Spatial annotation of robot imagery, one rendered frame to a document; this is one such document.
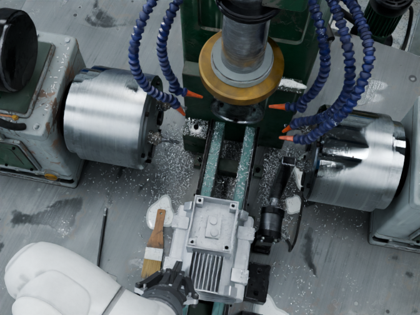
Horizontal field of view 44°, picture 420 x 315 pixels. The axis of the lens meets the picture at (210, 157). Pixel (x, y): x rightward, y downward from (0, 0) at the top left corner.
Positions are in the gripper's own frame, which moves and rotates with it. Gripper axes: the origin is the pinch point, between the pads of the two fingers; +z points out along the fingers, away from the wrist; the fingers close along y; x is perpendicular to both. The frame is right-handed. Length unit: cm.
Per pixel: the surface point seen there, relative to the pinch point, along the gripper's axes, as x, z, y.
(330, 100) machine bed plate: -43, 62, -34
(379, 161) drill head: -31, 13, -41
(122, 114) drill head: -30.9, 13.3, 20.1
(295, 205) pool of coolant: -11, 43, -27
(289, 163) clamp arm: -28.0, 0.7, -19.7
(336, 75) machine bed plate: -51, 66, -35
